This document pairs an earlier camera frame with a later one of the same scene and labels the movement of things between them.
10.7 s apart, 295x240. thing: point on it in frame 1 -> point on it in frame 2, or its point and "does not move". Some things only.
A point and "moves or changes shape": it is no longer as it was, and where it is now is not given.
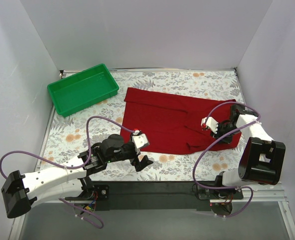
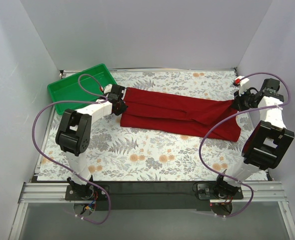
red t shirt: (172, 121) moves or changes shape
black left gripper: (135, 155) -> (121, 100)
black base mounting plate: (123, 195) does not move
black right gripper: (219, 130) -> (239, 103)
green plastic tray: (84, 89) does not move
